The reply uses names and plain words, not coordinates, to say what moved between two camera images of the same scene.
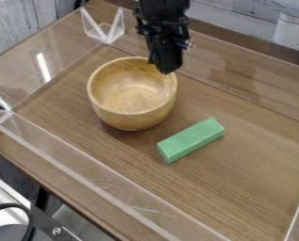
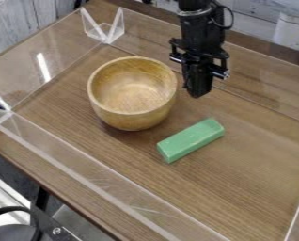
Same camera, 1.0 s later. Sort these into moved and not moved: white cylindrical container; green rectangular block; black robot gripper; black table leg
Moved: black robot gripper
Not moved: white cylindrical container; black table leg; green rectangular block
